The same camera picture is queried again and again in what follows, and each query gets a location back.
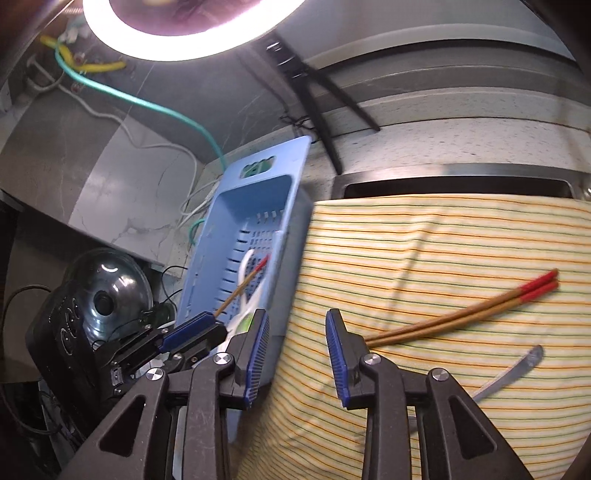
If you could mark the black tripod legs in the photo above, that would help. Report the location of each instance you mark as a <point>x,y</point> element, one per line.
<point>323,124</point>

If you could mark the metal fork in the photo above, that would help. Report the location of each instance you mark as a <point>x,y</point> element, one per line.
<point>531,357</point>

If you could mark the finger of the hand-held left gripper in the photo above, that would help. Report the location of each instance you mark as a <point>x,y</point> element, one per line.
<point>184,357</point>
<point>189,330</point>

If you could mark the striped yellow cloth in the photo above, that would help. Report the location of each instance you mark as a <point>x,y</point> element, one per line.
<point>415,254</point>

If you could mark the red-tipped wooden chopstick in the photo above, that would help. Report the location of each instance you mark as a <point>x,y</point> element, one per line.
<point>535,280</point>
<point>540,290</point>
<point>244,281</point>

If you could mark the glass pot lid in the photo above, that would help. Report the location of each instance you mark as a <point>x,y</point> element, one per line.
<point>115,277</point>

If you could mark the blue plastic basket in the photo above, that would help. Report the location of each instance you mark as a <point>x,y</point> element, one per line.
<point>217,221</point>

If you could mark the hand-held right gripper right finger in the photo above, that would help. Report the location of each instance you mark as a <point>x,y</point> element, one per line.
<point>334,355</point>

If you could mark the white plastic spork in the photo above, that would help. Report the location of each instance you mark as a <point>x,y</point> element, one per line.
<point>251,304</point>

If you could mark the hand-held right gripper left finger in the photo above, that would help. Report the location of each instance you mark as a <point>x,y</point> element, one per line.
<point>256,355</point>

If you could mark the green plastic stirring stick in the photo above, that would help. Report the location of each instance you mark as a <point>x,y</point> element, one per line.
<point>244,325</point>

